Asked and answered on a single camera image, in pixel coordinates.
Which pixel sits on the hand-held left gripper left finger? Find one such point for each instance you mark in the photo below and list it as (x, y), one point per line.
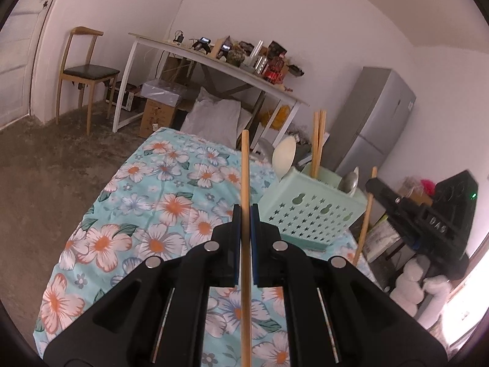
(237, 244)

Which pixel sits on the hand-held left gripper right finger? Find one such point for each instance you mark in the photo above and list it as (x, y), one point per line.
(255, 244)

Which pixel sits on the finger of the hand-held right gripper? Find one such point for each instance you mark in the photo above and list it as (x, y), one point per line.
(397, 200)
(408, 233)

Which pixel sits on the metal spoon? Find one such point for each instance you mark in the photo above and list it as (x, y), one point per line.
(348, 181)

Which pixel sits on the green perforated utensil holder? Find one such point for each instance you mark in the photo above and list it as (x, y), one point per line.
(317, 210)

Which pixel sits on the large white rice spoon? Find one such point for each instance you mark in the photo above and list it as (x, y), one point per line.
(284, 156)

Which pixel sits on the person's right hand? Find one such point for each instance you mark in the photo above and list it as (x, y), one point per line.
(408, 290)

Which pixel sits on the brown cardboard box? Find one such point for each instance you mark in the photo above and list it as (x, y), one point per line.
(414, 197)

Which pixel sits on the printed sack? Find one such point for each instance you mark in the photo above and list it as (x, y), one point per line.
(382, 241)

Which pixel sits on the floral blue blanket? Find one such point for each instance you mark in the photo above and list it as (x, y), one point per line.
(152, 218)

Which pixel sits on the grey refrigerator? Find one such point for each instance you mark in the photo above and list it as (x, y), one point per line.
(372, 111)

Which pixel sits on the white pillow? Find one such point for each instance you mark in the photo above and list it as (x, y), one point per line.
(214, 118)

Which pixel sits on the yellow bag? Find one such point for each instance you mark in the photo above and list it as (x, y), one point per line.
(277, 116)

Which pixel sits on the black tray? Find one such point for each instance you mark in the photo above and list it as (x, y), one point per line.
(296, 70)

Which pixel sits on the clear plastic box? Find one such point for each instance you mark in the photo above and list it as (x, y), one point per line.
(164, 91)

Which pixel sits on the red bottles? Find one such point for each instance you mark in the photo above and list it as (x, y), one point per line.
(277, 69)

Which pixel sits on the metal canister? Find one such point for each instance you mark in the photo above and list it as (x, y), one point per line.
(261, 65)

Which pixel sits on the long white table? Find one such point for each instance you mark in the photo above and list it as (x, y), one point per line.
(214, 63)

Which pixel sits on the white microwave oven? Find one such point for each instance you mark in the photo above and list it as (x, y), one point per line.
(122, 97)

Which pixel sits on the flat cardboard box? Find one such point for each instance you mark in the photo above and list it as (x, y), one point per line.
(175, 68)

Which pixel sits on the glass jar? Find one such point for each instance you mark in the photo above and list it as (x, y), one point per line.
(235, 56)

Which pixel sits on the clear tall tube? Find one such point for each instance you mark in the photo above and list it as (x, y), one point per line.
(258, 51)

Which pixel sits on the black carton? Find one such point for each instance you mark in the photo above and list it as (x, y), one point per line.
(277, 47)

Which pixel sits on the wooden triangular box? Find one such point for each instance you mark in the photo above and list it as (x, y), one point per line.
(222, 49)

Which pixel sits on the black gadget with screen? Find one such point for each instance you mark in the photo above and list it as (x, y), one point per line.
(201, 44)

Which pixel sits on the black charger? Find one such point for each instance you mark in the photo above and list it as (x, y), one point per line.
(179, 37)

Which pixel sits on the wooden chair with dark seat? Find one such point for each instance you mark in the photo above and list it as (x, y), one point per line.
(89, 72)

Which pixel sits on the white door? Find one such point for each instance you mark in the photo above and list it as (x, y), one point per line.
(19, 65)

